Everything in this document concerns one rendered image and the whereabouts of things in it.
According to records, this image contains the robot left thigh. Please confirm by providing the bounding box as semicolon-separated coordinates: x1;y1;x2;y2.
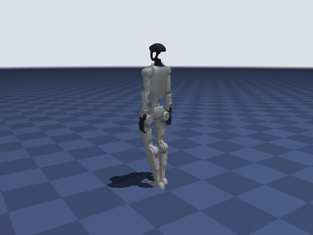
139;111;159;156

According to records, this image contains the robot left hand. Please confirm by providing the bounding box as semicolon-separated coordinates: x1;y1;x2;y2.
139;114;147;133

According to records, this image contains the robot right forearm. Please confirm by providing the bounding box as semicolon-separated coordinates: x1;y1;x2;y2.
165;91;172;111

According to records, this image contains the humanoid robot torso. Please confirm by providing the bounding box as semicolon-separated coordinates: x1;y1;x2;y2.
147;62;168;120

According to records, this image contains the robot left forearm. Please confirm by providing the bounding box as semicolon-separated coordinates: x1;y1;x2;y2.
140;91;150;118

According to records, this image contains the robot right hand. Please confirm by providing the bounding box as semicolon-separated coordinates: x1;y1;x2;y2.
165;107;172;125

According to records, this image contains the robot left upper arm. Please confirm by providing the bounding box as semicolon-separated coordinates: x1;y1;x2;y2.
141;67;153;97

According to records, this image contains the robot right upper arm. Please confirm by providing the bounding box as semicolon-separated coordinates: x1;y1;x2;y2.
165;66;171;93

